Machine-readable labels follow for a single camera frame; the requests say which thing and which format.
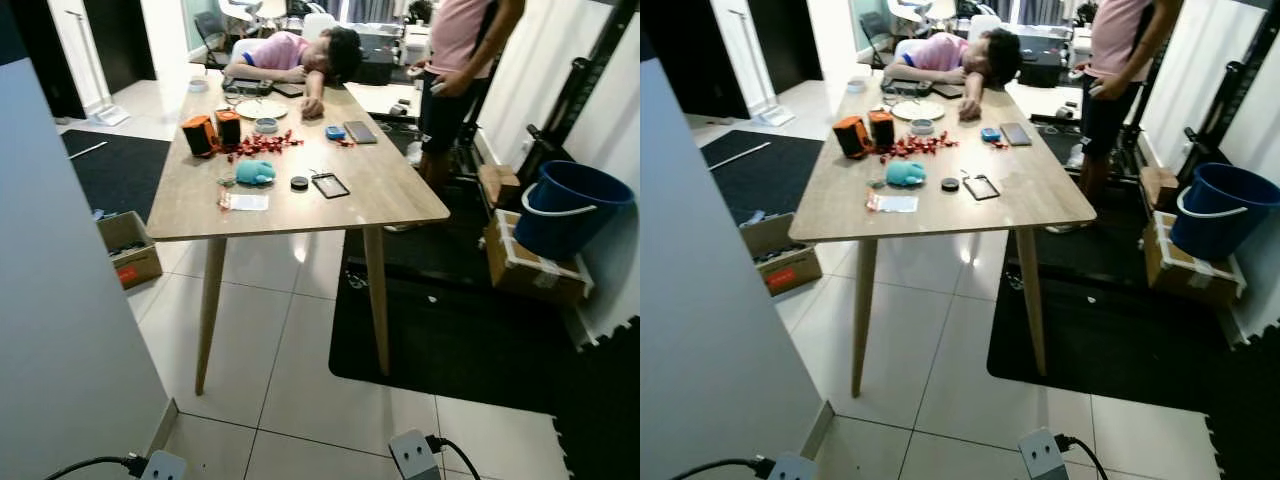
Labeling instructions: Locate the taped cardboard box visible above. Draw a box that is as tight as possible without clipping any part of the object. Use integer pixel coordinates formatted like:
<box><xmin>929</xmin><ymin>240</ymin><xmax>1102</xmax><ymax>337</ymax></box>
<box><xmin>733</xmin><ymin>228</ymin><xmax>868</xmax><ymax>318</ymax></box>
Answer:
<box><xmin>484</xmin><ymin>208</ymin><xmax>594</xmax><ymax>307</ymax></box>
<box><xmin>1143</xmin><ymin>210</ymin><xmax>1249</xmax><ymax>307</ymax></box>

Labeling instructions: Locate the standing person in pink shirt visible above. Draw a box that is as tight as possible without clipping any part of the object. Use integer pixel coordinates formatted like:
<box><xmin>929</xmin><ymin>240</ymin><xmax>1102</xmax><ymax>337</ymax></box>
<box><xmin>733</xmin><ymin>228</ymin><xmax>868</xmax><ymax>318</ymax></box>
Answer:
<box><xmin>1075</xmin><ymin>0</ymin><xmax>1187</xmax><ymax>197</ymax></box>
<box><xmin>405</xmin><ymin>0</ymin><xmax>527</xmax><ymax>193</ymax></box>

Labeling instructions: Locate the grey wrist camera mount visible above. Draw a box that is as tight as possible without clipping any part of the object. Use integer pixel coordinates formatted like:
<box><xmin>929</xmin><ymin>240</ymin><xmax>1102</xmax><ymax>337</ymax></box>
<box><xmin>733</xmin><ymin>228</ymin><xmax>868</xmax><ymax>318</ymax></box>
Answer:
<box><xmin>1017</xmin><ymin>427</ymin><xmax>1072</xmax><ymax>480</ymax></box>
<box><xmin>140</xmin><ymin>450</ymin><xmax>189</xmax><ymax>480</ymax></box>
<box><xmin>388</xmin><ymin>428</ymin><xmax>442</xmax><ymax>480</ymax></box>
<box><xmin>768</xmin><ymin>452</ymin><xmax>820</xmax><ymax>480</ymax></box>

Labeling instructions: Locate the red beaded string bunch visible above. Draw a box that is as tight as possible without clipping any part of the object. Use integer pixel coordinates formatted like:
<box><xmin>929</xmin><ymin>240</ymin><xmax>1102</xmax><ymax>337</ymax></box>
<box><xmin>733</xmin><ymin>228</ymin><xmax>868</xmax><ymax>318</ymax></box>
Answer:
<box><xmin>227</xmin><ymin>130</ymin><xmax>305</xmax><ymax>163</ymax></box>
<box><xmin>879</xmin><ymin>130</ymin><xmax>960</xmax><ymax>164</ymax></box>

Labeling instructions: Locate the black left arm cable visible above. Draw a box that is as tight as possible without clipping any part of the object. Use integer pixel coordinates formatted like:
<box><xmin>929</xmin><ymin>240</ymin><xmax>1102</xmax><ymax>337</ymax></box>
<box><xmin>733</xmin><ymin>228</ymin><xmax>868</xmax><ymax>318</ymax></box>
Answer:
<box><xmin>668</xmin><ymin>457</ymin><xmax>775</xmax><ymax>480</ymax></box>
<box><xmin>44</xmin><ymin>454</ymin><xmax>148</xmax><ymax>480</ymax></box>

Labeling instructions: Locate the black metal frame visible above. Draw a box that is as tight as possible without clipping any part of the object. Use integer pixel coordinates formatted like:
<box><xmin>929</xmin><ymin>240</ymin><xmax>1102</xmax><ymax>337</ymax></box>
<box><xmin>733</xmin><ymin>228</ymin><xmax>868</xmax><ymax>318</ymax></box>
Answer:
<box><xmin>514</xmin><ymin>0</ymin><xmax>639</xmax><ymax>187</ymax></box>
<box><xmin>1175</xmin><ymin>0</ymin><xmax>1280</xmax><ymax>187</ymax></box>

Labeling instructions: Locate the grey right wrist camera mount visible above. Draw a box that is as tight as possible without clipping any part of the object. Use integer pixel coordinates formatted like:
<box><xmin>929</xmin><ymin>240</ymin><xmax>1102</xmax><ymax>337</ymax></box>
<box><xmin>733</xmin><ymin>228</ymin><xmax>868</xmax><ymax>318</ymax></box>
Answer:
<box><xmin>388</xmin><ymin>428</ymin><xmax>442</xmax><ymax>480</ymax></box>
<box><xmin>1017</xmin><ymin>427</ymin><xmax>1072</xmax><ymax>480</ymax></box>

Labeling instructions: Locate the black carpet rug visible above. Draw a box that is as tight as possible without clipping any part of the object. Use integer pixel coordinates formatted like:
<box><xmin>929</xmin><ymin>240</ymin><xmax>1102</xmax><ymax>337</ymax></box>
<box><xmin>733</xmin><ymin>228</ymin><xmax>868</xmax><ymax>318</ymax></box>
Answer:
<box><xmin>700</xmin><ymin>130</ymin><xmax>822</xmax><ymax>227</ymax></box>
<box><xmin>62</xmin><ymin>130</ymin><xmax>173</xmax><ymax>224</ymax></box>

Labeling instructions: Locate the wide orange black speaker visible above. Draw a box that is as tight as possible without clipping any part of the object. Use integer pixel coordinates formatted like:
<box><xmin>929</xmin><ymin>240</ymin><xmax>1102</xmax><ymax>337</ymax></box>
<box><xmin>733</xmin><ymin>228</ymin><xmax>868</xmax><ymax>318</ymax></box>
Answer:
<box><xmin>833</xmin><ymin>115</ymin><xmax>870</xmax><ymax>160</ymax></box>
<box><xmin>181</xmin><ymin>115</ymin><xmax>217</xmax><ymax>159</ymax></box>

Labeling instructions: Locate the white floor stand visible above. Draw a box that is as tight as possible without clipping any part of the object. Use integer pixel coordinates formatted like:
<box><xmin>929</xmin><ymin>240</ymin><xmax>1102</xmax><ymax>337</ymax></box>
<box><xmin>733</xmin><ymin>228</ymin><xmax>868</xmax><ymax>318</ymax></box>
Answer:
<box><xmin>64</xmin><ymin>9</ymin><xmax>132</xmax><ymax>128</ymax></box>
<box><xmin>725</xmin><ymin>8</ymin><xmax>797</xmax><ymax>129</ymax></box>

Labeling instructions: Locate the small brown box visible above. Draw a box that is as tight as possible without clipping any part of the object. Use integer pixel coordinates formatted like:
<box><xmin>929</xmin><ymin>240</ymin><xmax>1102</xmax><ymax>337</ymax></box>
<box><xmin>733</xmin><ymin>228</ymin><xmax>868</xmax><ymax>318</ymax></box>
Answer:
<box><xmin>478</xmin><ymin>163</ymin><xmax>522</xmax><ymax>209</ymax></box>
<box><xmin>1140</xmin><ymin>165</ymin><xmax>1182</xmax><ymax>212</ymax></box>

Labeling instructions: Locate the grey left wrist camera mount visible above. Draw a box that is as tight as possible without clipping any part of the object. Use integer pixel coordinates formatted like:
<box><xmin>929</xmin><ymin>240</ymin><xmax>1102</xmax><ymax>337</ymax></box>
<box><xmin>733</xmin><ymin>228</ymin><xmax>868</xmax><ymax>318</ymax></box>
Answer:
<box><xmin>768</xmin><ymin>452</ymin><xmax>820</xmax><ymax>480</ymax></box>
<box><xmin>140</xmin><ymin>450</ymin><xmax>189</xmax><ymax>480</ymax></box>

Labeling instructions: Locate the large black floor mat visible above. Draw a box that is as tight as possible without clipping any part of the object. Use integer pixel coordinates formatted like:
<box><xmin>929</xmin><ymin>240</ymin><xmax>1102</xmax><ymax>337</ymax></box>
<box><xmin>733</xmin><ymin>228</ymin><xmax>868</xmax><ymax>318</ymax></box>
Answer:
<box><xmin>987</xmin><ymin>228</ymin><xmax>1280</xmax><ymax>480</ymax></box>
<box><xmin>329</xmin><ymin>228</ymin><xmax>641</xmax><ymax>480</ymax></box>

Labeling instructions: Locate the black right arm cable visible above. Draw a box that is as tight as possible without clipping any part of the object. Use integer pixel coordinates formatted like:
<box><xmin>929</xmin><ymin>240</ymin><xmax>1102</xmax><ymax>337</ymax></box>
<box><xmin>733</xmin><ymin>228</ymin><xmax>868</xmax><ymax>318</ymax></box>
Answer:
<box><xmin>1058</xmin><ymin>434</ymin><xmax>1110</xmax><ymax>480</ymax></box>
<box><xmin>428</xmin><ymin>435</ymin><xmax>484</xmax><ymax>480</ymax></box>

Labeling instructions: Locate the sleeping person in pink shirt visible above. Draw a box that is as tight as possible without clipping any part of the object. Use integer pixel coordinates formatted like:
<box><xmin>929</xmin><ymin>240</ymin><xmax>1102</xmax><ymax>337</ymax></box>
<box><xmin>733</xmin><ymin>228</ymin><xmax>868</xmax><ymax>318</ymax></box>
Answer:
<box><xmin>222</xmin><ymin>27</ymin><xmax>363</xmax><ymax>122</ymax></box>
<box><xmin>880</xmin><ymin>27</ymin><xmax>1023</xmax><ymax>123</ymax></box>

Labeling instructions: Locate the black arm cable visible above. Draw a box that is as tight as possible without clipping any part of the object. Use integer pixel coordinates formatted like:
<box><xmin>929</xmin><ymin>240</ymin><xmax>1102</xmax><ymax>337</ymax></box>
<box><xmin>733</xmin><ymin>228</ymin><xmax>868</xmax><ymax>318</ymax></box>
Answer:
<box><xmin>668</xmin><ymin>457</ymin><xmax>775</xmax><ymax>480</ymax></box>
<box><xmin>428</xmin><ymin>435</ymin><xmax>484</xmax><ymax>480</ymax></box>
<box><xmin>1058</xmin><ymin>434</ymin><xmax>1110</xmax><ymax>480</ymax></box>
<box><xmin>44</xmin><ymin>454</ymin><xmax>148</xmax><ymax>480</ymax></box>

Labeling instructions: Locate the cardboard box with red label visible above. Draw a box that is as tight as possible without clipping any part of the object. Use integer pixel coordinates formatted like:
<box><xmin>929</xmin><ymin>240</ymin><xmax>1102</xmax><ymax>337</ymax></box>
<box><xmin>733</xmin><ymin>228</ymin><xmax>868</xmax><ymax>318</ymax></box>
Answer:
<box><xmin>97</xmin><ymin>210</ymin><xmax>165</xmax><ymax>292</ymax></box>
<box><xmin>739</xmin><ymin>212</ymin><xmax>817</xmax><ymax>298</ymax></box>

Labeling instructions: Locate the light wooden table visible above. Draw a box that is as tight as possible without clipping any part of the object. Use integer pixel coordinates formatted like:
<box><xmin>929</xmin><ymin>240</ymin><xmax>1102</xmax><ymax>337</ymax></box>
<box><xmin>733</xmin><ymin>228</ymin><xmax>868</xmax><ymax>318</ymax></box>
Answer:
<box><xmin>789</xmin><ymin>75</ymin><xmax>1098</xmax><ymax>398</ymax></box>
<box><xmin>147</xmin><ymin>75</ymin><xmax>451</xmax><ymax>396</ymax></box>

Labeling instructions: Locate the blue plastic bucket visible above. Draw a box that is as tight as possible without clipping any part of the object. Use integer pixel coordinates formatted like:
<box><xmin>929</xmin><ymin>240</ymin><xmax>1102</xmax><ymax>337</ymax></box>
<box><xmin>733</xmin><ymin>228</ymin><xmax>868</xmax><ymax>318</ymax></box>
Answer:
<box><xmin>513</xmin><ymin>160</ymin><xmax>636</xmax><ymax>263</ymax></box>
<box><xmin>1170</xmin><ymin>162</ymin><xmax>1280</xmax><ymax>263</ymax></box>

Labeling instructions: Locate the black office chair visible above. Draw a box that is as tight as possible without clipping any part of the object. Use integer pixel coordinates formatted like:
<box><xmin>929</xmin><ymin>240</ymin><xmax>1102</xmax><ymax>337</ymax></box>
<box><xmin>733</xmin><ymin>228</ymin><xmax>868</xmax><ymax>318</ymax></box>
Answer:
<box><xmin>859</xmin><ymin>10</ymin><xmax>902</xmax><ymax>70</ymax></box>
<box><xmin>194</xmin><ymin>10</ymin><xmax>237</xmax><ymax>68</ymax></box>

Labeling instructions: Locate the white round plate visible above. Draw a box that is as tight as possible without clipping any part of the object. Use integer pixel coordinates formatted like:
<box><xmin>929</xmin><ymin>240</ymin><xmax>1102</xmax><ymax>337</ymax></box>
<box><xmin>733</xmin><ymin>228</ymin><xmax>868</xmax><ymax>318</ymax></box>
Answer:
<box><xmin>235</xmin><ymin>98</ymin><xmax>291</xmax><ymax>122</ymax></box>
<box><xmin>890</xmin><ymin>100</ymin><xmax>947</xmax><ymax>123</ymax></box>

